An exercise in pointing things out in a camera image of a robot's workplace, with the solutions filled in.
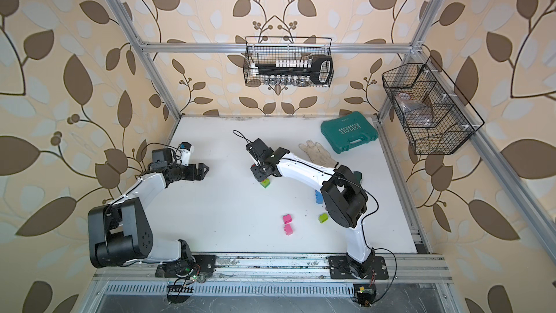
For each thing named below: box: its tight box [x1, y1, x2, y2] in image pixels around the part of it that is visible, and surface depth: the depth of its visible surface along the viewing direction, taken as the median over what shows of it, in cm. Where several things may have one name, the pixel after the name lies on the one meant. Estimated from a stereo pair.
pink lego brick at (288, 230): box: [283, 223, 294, 236], surface depth 83 cm
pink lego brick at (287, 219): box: [282, 213, 293, 225], surface depth 86 cm
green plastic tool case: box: [320, 111, 379, 154], surface depth 110 cm
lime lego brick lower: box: [317, 213, 330, 224], surface depth 87 cm
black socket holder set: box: [250, 55, 334, 86], surface depth 86 cm
